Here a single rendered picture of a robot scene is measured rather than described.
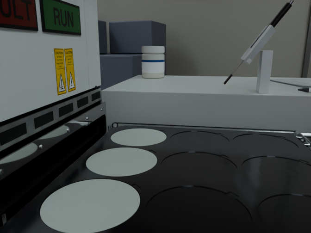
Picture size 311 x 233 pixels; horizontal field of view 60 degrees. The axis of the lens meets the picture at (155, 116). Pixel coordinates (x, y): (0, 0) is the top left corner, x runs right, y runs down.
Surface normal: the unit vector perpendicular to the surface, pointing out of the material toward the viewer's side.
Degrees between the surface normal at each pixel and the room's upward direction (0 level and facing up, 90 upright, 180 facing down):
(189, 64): 90
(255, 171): 0
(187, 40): 90
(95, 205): 0
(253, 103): 90
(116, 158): 0
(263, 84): 90
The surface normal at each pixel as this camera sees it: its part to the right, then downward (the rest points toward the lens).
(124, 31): -0.33, 0.23
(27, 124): 0.99, 0.04
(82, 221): 0.00, -0.97
